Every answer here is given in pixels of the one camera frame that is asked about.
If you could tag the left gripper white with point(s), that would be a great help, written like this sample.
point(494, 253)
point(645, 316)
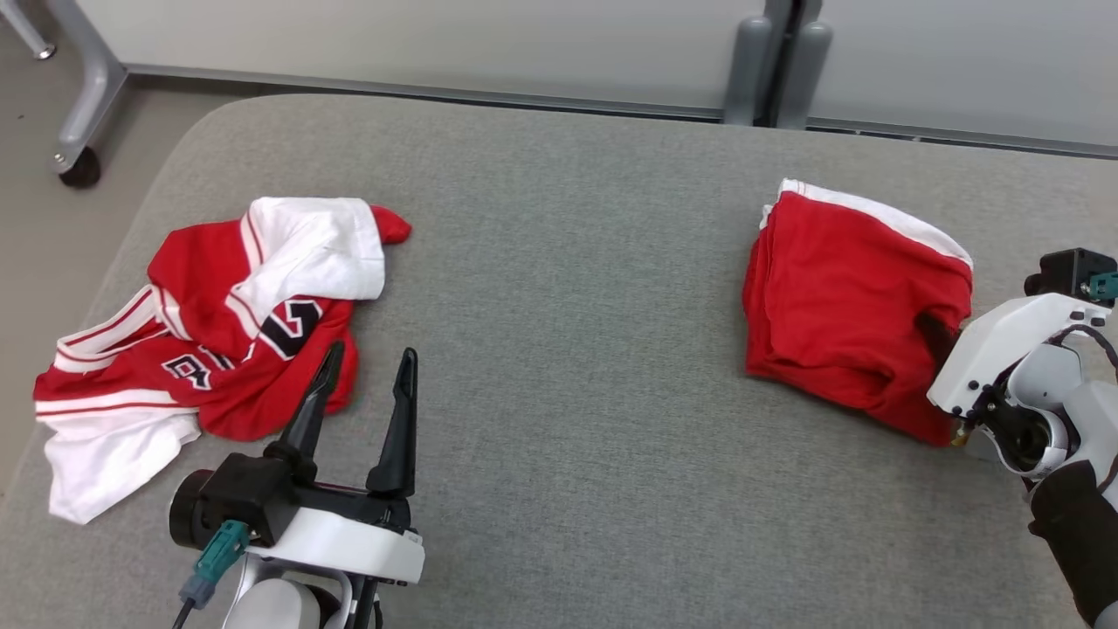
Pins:
point(349, 542)

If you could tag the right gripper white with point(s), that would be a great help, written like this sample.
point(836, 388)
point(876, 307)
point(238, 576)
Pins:
point(1004, 341)

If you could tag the red shorts white trim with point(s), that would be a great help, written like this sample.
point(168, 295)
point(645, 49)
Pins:
point(838, 297)

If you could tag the red white basketball jersey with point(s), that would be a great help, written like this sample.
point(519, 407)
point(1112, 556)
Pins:
point(210, 349)

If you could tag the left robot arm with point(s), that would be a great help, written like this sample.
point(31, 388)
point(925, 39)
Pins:
point(271, 607)

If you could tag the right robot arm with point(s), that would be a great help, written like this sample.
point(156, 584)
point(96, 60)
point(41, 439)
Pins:
point(1079, 533)

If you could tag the black caster wheel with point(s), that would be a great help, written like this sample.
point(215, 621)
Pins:
point(80, 170)

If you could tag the grey desk leg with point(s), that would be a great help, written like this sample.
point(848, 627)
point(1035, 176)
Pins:
point(87, 79)

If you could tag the thin metal desk leg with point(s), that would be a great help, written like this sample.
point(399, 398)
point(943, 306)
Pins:
point(22, 26)

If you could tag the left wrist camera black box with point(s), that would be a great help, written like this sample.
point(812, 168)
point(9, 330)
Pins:
point(249, 494)

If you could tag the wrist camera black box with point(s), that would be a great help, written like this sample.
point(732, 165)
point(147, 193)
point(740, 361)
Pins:
point(249, 494)
point(1061, 271)

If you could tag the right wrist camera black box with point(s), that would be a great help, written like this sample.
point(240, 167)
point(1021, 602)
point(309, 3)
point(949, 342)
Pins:
point(1061, 271)

